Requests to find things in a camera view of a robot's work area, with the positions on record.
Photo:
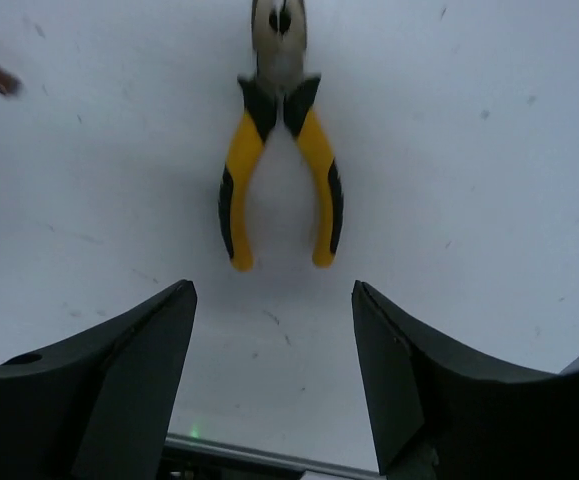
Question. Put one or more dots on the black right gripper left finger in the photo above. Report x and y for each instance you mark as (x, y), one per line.
(97, 405)

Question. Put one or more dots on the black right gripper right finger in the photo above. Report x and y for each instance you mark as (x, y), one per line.
(440, 409)

